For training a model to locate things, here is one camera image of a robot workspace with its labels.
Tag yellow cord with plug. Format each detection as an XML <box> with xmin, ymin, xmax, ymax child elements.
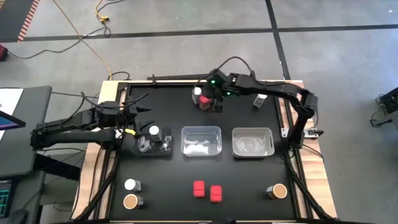
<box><xmin>94</xmin><ymin>0</ymin><xmax>110</xmax><ymax>23</ymax></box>

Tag white plastic bin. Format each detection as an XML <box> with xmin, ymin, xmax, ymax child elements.
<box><xmin>231</xmin><ymin>127</ymin><xmax>275</xmax><ymax>159</ymax></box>

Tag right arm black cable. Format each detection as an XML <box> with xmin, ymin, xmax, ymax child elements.
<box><xmin>194</xmin><ymin>55</ymin><xmax>256</xmax><ymax>93</ymax></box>

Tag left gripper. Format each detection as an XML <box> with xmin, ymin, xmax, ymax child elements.
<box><xmin>116</xmin><ymin>101</ymin><xmax>155</xmax><ymax>133</ymax></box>

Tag black cable loop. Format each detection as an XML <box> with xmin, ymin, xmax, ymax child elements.
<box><xmin>107</xmin><ymin>71</ymin><xmax>131</xmax><ymax>82</ymax></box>

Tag red-lid paprika tin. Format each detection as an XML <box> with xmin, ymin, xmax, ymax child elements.
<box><xmin>198</xmin><ymin>95</ymin><xmax>213</xmax><ymax>111</ymax></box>
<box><xmin>193</xmin><ymin>180</ymin><xmax>206</xmax><ymax>198</ymax></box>
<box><xmin>209</xmin><ymin>184</ymin><xmax>223</xmax><ymax>203</ymax></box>

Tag clear plastic bin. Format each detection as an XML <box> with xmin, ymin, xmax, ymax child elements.
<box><xmin>180</xmin><ymin>125</ymin><xmax>223</xmax><ymax>157</ymax></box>

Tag black computer mouse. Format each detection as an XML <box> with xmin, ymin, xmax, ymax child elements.
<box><xmin>7</xmin><ymin>208</ymin><xmax>29</xmax><ymax>224</ymax></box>

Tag silver metal bracket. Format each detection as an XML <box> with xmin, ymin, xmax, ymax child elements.
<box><xmin>303</xmin><ymin>127</ymin><xmax>325</xmax><ymax>138</ymax></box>

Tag black floor cable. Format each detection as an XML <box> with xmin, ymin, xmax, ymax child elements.
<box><xmin>6</xmin><ymin>18</ymin><xmax>112</xmax><ymax>60</ymax></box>

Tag long yellow extension cord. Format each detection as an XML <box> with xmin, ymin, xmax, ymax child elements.
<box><xmin>52</xmin><ymin>0</ymin><xmax>113</xmax><ymax>81</ymax></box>

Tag gold-lid spice jar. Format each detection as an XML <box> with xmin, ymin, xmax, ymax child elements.
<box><xmin>123</xmin><ymin>194</ymin><xmax>144</xmax><ymax>210</ymax></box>
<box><xmin>266</xmin><ymin>183</ymin><xmax>288</xmax><ymax>200</ymax></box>

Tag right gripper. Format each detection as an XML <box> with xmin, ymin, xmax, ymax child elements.
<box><xmin>203</xmin><ymin>68</ymin><xmax>239</xmax><ymax>113</ymax></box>

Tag backlit keyboard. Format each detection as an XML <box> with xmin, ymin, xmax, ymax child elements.
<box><xmin>0</xmin><ymin>180</ymin><xmax>13</xmax><ymax>218</ymax></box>

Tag black mat orange stripes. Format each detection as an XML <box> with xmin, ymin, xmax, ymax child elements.
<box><xmin>0</xmin><ymin>0</ymin><xmax>41</xmax><ymax>43</ymax></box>

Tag tablet with lit screen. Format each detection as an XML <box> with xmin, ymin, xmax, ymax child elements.
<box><xmin>0</xmin><ymin>110</ymin><xmax>26</xmax><ymax>131</ymax></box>

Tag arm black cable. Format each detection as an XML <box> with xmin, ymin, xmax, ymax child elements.
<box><xmin>194</xmin><ymin>55</ymin><xmax>256</xmax><ymax>93</ymax></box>
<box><xmin>51</xmin><ymin>91</ymin><xmax>150</xmax><ymax>110</ymax></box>

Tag smoky dark transparent bin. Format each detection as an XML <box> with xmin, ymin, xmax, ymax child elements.
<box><xmin>133</xmin><ymin>126</ymin><xmax>173</xmax><ymax>156</ymax></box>

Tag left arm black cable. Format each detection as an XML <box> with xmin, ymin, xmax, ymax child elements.
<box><xmin>51</xmin><ymin>91</ymin><xmax>150</xmax><ymax>110</ymax></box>

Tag black equipment with cables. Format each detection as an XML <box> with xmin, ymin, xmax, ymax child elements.
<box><xmin>369</xmin><ymin>86</ymin><xmax>398</xmax><ymax>128</ymax></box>

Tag white-lid spice jar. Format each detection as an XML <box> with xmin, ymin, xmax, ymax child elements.
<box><xmin>124</xmin><ymin>179</ymin><xmax>142</xmax><ymax>193</ymax></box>
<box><xmin>252</xmin><ymin>93</ymin><xmax>268</xmax><ymax>109</ymax></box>
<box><xmin>148</xmin><ymin>125</ymin><xmax>163</xmax><ymax>142</ymax></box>
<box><xmin>192</xmin><ymin>86</ymin><xmax>203</xmax><ymax>105</ymax></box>

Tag white paper sheet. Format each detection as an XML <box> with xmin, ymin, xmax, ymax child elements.
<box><xmin>0</xmin><ymin>88</ymin><xmax>24</xmax><ymax>116</ymax></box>

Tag grey desk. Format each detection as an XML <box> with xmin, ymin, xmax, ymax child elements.
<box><xmin>0</xmin><ymin>86</ymin><xmax>53</xmax><ymax>180</ymax></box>

